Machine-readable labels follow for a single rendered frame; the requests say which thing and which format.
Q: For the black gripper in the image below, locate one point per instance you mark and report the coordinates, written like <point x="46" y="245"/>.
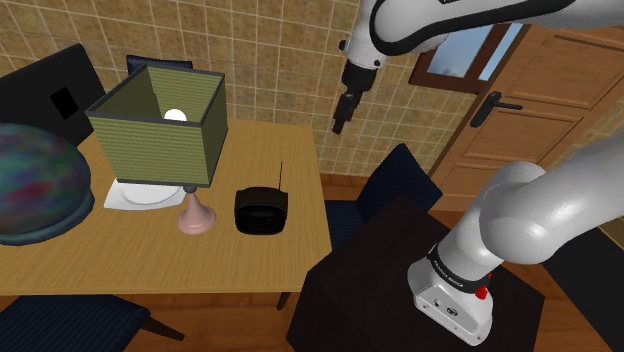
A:
<point x="357" y="78"/>

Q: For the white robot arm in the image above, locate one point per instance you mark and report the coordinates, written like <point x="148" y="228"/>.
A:
<point x="526" y="214"/>

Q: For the brown framed window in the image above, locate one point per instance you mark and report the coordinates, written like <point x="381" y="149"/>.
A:
<point x="456" y="58"/>

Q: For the dark blue chair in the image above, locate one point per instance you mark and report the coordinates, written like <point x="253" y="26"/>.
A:
<point x="156" y="62"/>
<point x="395" y="180"/>
<point x="68" y="324"/>

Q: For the black radio with antenna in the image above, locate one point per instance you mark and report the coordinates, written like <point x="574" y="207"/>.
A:
<point x="261" y="209"/>

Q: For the brown wooden door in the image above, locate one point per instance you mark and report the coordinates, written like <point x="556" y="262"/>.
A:
<point x="546" y="122"/>

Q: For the dark robot stand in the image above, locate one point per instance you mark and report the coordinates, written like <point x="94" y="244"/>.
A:
<point x="370" y="292"/>

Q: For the green shade pink foot lamp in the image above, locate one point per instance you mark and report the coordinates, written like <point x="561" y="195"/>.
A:
<point x="151" y="141"/>

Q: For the white square plate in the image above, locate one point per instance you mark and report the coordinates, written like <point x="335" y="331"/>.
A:
<point x="141" y="197"/>

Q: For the wooden table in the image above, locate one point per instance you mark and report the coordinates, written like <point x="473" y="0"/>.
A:
<point x="161" y="258"/>

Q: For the black chair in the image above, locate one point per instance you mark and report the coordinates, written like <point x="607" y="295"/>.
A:
<point x="29" y="92"/>

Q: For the multicoloured dome on teal base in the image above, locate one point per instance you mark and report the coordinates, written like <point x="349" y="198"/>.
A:
<point x="39" y="180"/>

